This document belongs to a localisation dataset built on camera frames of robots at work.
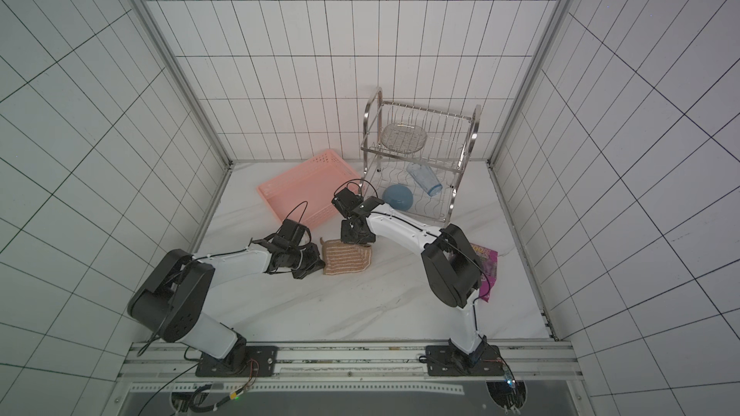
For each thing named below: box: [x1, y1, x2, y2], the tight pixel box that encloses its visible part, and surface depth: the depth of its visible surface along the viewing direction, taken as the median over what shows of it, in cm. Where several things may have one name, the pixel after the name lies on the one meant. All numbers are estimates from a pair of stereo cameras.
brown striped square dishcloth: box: [319, 236, 372, 275], surface depth 92 cm
